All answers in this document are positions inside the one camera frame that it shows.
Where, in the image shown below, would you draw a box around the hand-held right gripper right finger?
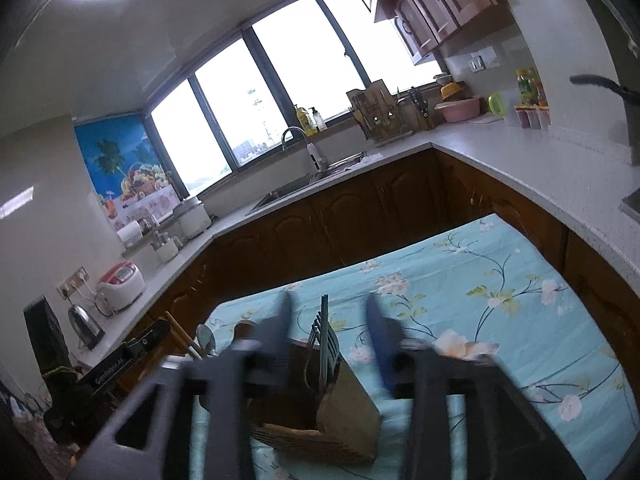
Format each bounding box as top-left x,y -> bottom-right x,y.
365,294 -> 588,480

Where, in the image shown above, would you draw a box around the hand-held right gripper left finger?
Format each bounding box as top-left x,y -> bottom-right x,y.
67,292 -> 296,480

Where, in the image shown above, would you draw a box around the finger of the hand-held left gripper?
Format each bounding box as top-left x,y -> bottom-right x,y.
121,320 -> 174,359

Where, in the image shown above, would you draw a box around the wooden chopstick with red pattern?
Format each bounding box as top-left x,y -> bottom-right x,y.
164,311 -> 198,361
170,317 -> 203,361

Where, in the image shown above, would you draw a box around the steel fork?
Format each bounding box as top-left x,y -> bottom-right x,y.
305,317 -> 331,391

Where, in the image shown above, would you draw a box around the steel spoon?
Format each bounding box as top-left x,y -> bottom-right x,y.
195,324 -> 217,358

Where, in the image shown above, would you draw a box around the wooden utensil holder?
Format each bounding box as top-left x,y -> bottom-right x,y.
245,337 -> 382,463

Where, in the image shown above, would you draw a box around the steel electric kettle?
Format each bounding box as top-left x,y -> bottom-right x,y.
67,302 -> 106,352

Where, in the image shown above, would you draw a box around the red and white rice cooker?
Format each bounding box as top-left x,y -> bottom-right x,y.
95,261 -> 147,317

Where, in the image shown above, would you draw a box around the black rectangular device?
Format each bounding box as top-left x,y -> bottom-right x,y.
24,296 -> 70,376

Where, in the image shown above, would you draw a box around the paper towel roll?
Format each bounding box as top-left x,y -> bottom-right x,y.
117,221 -> 146,250

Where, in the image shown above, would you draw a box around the floral turquoise tablecloth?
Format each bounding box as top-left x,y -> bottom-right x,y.
192,212 -> 628,480

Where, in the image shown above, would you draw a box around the wooden lower cabinets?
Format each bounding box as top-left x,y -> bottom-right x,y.
135,147 -> 640,376

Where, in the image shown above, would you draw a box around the wooden cabinets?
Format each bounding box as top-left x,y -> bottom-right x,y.
135,147 -> 640,376
327,0 -> 516,66

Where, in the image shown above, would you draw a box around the steel sink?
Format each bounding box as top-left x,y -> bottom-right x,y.
247,152 -> 366,213

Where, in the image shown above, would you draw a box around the steel faucet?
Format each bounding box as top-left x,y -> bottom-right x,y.
281,126 -> 328,173

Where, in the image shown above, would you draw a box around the yellow dish soap bottle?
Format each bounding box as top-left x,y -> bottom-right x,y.
294,104 -> 318,136

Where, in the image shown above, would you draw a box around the grey kitchen countertop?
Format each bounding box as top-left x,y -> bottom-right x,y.
75,110 -> 640,366

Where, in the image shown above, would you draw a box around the wooden cutting board rack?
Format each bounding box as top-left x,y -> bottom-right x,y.
346,80 -> 413,143

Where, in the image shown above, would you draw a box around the knife block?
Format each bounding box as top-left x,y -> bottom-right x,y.
397,87 -> 436,132

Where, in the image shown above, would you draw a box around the pink basin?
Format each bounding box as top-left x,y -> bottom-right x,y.
434,96 -> 482,123

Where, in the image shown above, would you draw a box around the spice jar set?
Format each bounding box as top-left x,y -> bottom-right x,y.
514,104 -> 551,130

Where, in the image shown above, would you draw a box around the kitchen window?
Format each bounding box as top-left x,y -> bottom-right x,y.
147,0 -> 446,196

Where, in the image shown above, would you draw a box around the black stove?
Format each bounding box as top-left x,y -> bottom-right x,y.
620,187 -> 640,221

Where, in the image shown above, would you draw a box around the cooking oil bottles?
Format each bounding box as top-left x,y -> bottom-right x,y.
516,67 -> 548,107

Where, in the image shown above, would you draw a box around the wooden upper cabinets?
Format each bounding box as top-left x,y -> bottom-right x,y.
327,0 -> 516,66

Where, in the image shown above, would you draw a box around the steel range hood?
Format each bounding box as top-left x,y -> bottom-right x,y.
560,0 -> 640,91

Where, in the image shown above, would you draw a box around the wall socket strip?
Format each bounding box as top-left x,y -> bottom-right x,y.
56,269 -> 91,297

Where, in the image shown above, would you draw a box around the fruit and palm wall poster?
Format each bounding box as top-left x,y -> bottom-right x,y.
74,112 -> 182,233

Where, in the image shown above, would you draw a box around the white wall outlet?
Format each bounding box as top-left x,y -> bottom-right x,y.
467,49 -> 496,73

